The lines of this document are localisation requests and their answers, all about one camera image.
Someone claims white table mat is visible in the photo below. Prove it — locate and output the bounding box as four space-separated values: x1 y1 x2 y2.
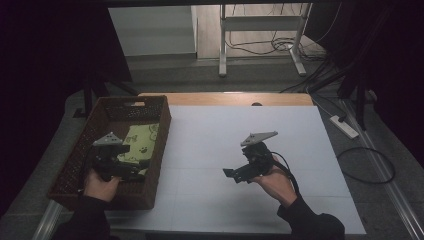
105 105 368 235

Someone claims dark curtain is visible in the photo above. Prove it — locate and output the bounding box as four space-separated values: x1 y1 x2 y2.
0 0 134 216
303 0 424 169

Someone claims black stand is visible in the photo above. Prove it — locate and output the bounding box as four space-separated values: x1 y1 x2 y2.
72 74 140 120
306 54 372 132

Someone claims green printed cloth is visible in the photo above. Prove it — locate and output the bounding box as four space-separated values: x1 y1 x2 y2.
116 123 161 177

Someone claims person's left hand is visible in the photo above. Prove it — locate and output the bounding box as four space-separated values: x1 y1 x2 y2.
82 167 122 203

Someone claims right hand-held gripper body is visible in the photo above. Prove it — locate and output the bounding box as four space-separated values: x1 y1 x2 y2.
239 130 279 178

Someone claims brown woven basket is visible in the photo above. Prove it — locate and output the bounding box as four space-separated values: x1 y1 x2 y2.
47 95 172 212

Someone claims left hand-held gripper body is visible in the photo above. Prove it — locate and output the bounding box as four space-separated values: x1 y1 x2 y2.
90 131 132 183

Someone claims white power strip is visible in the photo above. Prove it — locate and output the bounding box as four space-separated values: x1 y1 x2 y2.
329 114 360 140

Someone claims person's right hand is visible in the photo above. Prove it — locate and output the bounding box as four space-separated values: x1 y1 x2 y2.
250 155 298 208

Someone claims white metal table frame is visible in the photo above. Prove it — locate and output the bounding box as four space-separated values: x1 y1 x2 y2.
218 3 313 78

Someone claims metal floor rail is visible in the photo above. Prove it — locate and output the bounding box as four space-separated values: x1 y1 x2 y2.
339 99 424 240
31 199 64 240

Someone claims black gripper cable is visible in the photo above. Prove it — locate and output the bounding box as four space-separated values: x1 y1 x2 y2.
270 151 301 197

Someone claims black looped floor cable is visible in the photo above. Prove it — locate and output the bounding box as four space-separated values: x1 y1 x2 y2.
336 146 397 185

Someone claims tangle of black floor cables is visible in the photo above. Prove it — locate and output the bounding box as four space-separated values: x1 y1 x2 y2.
224 31 323 62

